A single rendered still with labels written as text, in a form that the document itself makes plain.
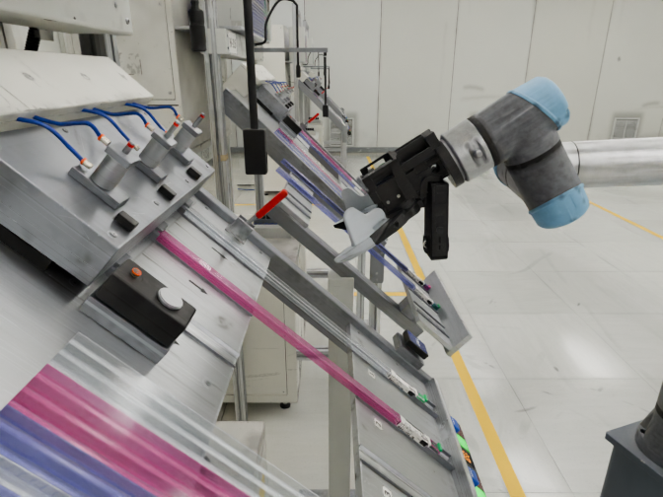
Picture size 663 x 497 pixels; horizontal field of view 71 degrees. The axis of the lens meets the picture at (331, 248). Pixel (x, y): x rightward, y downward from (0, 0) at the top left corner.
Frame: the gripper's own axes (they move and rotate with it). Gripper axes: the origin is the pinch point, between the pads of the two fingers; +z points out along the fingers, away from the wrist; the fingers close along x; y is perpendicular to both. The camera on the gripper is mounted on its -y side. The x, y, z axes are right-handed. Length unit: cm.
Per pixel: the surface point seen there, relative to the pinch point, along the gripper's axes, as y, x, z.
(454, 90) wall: -109, -749, -168
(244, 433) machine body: -24.3, -6.3, 36.0
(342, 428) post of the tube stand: -54, -34, 32
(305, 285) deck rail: -5.6, -7.9, 9.6
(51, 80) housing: 35.2, 13.4, 12.1
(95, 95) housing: 32.9, 8.4, 11.5
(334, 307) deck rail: -11.7, -7.9, 7.6
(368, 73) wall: -10, -749, -63
